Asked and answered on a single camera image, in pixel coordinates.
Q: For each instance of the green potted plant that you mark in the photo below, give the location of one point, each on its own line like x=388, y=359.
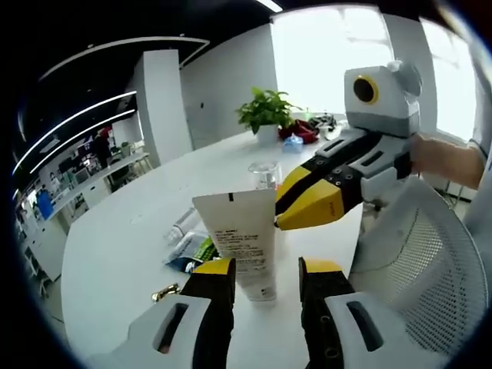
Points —
x=265, y=111

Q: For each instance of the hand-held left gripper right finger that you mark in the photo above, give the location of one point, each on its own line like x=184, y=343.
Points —
x=326, y=319

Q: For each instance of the gold foil skincare sachet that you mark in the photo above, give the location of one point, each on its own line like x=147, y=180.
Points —
x=165, y=293

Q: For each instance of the blue plastic bag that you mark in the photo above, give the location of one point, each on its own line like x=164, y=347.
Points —
x=294, y=144

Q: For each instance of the person's grey shirt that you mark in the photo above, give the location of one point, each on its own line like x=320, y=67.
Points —
x=485, y=127

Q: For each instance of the white cup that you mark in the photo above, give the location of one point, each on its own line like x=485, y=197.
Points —
x=327, y=131

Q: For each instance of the black white bag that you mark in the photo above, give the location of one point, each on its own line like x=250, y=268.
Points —
x=323, y=120

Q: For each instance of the white cabinet counter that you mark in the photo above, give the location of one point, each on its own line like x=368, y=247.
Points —
x=96, y=184

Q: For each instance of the blue water jug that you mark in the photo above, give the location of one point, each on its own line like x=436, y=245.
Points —
x=45, y=205

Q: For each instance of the person's right hand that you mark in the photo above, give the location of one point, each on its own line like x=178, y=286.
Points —
x=428, y=153

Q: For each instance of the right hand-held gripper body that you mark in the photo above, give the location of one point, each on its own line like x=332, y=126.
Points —
x=392, y=107

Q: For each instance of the ceiling light strip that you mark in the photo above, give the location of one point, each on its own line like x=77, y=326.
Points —
x=88, y=132
x=77, y=115

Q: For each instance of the red-collared skincare pump bottle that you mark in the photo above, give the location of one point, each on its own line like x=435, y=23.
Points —
x=264, y=175

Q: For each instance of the white mesh office chair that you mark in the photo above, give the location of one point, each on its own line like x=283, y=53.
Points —
x=430, y=261

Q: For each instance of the black green skincare sachet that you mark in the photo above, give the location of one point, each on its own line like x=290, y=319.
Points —
x=192, y=250

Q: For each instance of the small clear-capped skincare bottle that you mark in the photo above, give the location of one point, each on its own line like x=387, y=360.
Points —
x=184, y=225

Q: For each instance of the dark red cloth bag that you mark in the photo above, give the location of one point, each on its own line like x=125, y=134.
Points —
x=303, y=130

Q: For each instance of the white skincare tube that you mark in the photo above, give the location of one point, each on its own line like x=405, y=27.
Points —
x=238, y=230

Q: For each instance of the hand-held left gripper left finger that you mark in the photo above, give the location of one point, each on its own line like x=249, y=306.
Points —
x=207, y=315

